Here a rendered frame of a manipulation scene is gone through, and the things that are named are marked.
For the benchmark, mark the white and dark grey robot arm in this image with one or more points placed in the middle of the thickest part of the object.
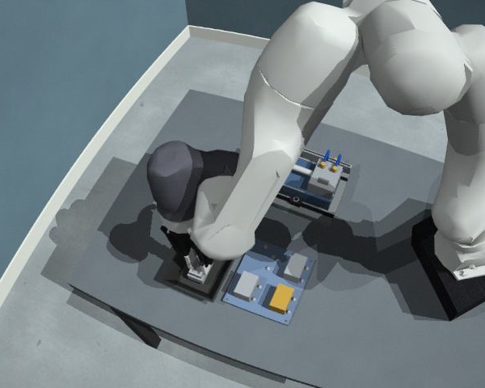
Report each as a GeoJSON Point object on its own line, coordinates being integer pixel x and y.
{"type": "Point", "coordinates": [418, 66]}

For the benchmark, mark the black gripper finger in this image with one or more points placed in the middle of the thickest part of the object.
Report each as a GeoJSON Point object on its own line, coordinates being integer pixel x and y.
{"type": "Point", "coordinates": [205, 262]}
{"type": "Point", "coordinates": [185, 248]}

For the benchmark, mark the yellow rectangular block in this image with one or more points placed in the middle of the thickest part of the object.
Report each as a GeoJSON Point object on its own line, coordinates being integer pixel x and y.
{"type": "Point", "coordinates": [281, 299]}

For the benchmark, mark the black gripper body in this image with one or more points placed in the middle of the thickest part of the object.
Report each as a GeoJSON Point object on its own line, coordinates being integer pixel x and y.
{"type": "Point", "coordinates": [181, 237]}

